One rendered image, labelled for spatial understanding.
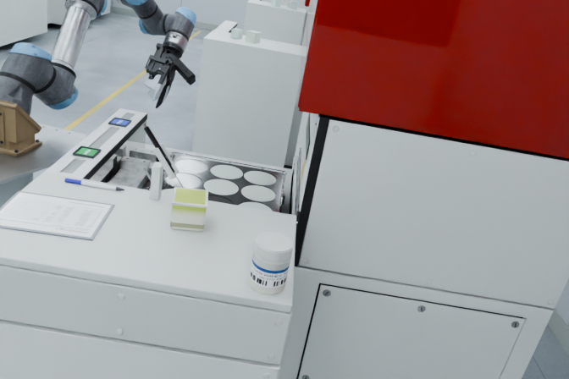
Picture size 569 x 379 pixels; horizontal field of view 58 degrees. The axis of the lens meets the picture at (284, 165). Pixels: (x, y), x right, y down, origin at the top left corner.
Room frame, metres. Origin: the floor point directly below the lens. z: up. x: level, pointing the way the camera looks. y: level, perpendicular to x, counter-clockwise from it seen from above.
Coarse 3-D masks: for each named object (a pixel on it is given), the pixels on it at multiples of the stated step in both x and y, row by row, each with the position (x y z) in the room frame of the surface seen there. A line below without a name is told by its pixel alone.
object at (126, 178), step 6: (120, 174) 1.30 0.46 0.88; (126, 174) 1.31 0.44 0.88; (132, 174) 1.32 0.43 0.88; (138, 174) 1.32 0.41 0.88; (144, 174) 1.33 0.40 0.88; (150, 174) 1.38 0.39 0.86; (114, 180) 1.26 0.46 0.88; (120, 180) 1.27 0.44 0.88; (126, 180) 1.27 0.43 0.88; (132, 180) 1.28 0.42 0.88; (138, 180) 1.29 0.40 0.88; (144, 180) 1.32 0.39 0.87; (132, 186) 1.25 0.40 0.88; (138, 186) 1.26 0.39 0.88
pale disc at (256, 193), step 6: (246, 186) 1.34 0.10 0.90; (252, 186) 1.34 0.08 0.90; (258, 186) 1.35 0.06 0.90; (246, 192) 1.30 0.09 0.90; (252, 192) 1.31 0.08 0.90; (258, 192) 1.31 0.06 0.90; (264, 192) 1.32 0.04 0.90; (270, 192) 1.33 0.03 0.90; (252, 198) 1.27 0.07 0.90; (258, 198) 1.28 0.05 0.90; (264, 198) 1.28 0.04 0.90; (270, 198) 1.29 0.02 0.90
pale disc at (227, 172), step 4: (212, 168) 1.42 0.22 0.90; (216, 168) 1.42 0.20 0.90; (220, 168) 1.43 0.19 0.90; (224, 168) 1.43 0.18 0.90; (228, 168) 1.44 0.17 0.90; (232, 168) 1.44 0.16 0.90; (236, 168) 1.45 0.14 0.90; (212, 172) 1.39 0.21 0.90; (216, 172) 1.40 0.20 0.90; (220, 172) 1.40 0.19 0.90; (224, 172) 1.41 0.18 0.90; (228, 172) 1.41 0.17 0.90; (232, 172) 1.42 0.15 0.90; (236, 172) 1.42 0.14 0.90; (240, 172) 1.43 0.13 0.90; (220, 176) 1.37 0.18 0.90; (224, 176) 1.38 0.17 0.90; (228, 176) 1.38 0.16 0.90; (232, 176) 1.39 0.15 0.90; (236, 176) 1.39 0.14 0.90; (240, 176) 1.40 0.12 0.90
